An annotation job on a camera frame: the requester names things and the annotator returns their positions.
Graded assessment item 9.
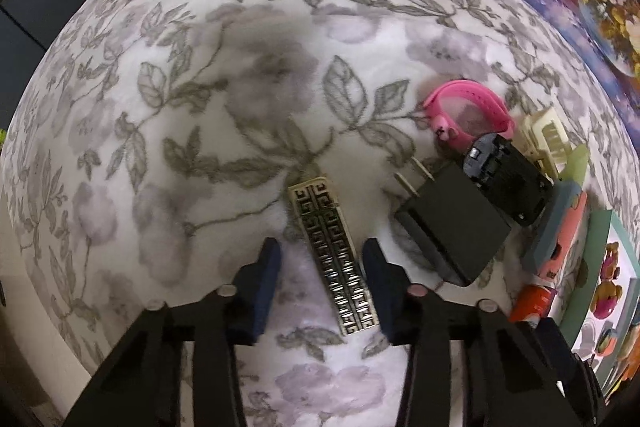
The red white glue bottle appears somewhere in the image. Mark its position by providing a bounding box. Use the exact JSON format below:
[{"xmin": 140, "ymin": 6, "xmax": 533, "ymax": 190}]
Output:
[{"xmin": 509, "ymin": 284, "xmax": 556, "ymax": 323}]

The floral grey white blanket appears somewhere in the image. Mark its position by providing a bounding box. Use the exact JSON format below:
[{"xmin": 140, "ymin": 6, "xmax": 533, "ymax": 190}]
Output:
[{"xmin": 1, "ymin": 0, "xmax": 639, "ymax": 426}]

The blue pink block toy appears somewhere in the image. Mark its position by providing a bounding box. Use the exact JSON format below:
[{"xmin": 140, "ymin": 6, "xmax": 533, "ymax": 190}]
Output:
[{"xmin": 521, "ymin": 144, "xmax": 590, "ymax": 282}]

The black toy car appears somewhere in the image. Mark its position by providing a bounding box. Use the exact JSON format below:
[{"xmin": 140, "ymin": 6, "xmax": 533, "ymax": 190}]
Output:
[{"xmin": 462, "ymin": 133, "xmax": 552, "ymax": 227}]

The pink dog toy figure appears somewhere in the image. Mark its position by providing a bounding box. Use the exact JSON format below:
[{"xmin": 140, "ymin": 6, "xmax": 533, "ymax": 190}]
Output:
[{"xmin": 590, "ymin": 242, "xmax": 624, "ymax": 320}]

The blue orange block toy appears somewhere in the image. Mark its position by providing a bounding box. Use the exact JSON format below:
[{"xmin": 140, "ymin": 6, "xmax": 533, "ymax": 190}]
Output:
[{"xmin": 594, "ymin": 327, "xmax": 618, "ymax": 358}]

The gold black patterned lighter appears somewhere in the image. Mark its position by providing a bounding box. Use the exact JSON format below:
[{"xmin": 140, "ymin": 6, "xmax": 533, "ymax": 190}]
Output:
[{"xmin": 288, "ymin": 176, "xmax": 378, "ymax": 335}]

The pink smart watch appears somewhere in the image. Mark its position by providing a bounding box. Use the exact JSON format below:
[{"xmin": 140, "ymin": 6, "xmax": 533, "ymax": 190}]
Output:
[{"xmin": 422, "ymin": 79, "xmax": 515, "ymax": 153}]

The teal white box tray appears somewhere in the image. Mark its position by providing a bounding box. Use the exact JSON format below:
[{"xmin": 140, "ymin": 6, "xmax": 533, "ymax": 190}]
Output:
[{"xmin": 560, "ymin": 210, "xmax": 639, "ymax": 397}]

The cream plastic clip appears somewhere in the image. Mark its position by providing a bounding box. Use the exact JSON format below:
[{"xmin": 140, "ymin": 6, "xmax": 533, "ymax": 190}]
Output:
[{"xmin": 518, "ymin": 107, "xmax": 572, "ymax": 180}]

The black power adapter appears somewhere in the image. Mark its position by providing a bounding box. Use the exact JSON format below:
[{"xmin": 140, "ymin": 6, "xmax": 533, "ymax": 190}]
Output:
[{"xmin": 395, "ymin": 157, "xmax": 511, "ymax": 287}]

